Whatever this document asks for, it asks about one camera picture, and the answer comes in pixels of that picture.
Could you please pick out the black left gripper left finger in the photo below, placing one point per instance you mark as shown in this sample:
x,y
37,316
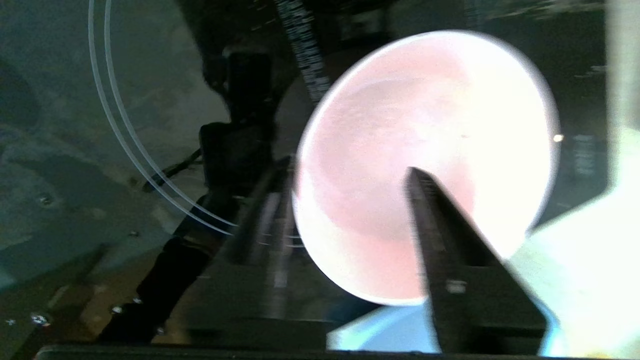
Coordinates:
x,y
250,290

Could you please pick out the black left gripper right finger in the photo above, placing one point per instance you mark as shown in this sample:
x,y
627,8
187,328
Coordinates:
x,y
470,300

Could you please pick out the pink bowl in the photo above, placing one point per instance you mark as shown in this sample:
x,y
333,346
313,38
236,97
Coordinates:
x,y
400,150

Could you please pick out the blue grey plate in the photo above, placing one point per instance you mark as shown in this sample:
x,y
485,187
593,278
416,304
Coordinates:
x,y
380,335

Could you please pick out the black induction cooktop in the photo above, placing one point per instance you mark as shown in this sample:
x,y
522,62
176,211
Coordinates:
x,y
75,150

